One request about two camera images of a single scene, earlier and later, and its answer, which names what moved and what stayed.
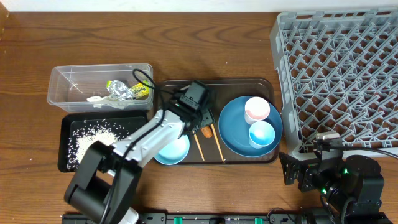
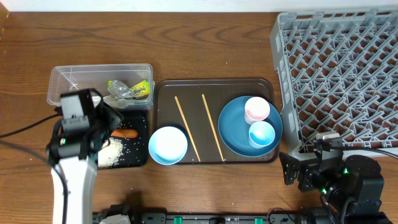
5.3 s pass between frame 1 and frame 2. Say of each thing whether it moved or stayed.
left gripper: moved
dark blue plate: stayed
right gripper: stayed
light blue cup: stayed
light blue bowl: stayed
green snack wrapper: stayed
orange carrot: moved
